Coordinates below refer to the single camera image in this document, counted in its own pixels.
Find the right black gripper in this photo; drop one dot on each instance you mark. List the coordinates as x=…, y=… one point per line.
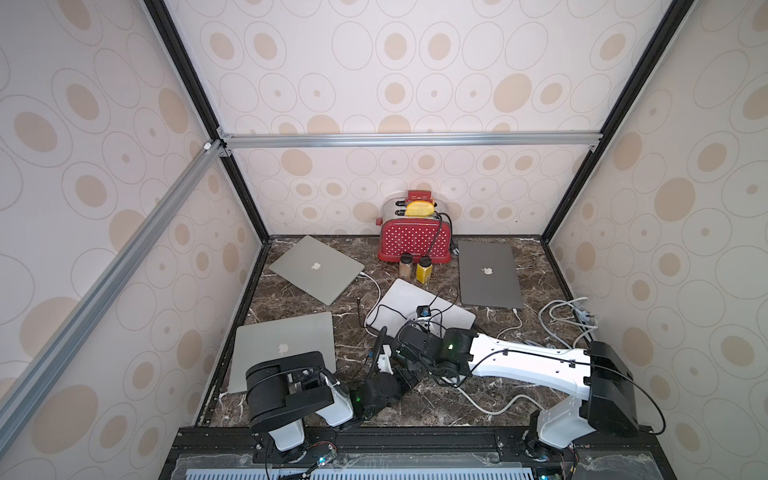
x=405, y=335

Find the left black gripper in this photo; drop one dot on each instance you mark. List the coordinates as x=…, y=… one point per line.
x=403, y=386

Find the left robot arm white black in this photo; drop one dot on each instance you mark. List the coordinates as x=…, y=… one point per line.
x=281, y=393

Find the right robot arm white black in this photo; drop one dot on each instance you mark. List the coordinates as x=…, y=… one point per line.
x=600, y=390

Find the white laptop centre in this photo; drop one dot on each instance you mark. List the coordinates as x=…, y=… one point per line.
x=399, y=304

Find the dark grey laptop back right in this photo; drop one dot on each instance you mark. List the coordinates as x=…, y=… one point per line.
x=488, y=275

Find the silver laptop back left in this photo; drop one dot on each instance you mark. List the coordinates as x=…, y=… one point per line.
x=317, y=269

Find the silver laptop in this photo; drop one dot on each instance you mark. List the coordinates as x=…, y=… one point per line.
x=275, y=339
x=317, y=269

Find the silver laptop front left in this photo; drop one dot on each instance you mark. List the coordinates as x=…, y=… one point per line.
x=275, y=339

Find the yellow spice jar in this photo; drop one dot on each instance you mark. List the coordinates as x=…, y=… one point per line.
x=424, y=269

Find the brown spice jar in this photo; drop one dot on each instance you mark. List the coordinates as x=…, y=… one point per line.
x=406, y=265

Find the red polka dot toaster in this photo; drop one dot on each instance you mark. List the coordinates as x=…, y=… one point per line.
x=430, y=236

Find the yellow toy bread slice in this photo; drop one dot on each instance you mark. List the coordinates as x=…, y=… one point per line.
x=419, y=209

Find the horizontal aluminium bar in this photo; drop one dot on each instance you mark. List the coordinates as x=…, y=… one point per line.
x=393, y=140

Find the left aluminium bar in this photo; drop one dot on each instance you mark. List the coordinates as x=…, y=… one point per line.
x=26, y=397

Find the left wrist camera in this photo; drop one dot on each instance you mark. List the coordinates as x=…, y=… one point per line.
x=383, y=360

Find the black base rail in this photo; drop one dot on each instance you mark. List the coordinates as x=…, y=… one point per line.
x=409, y=453

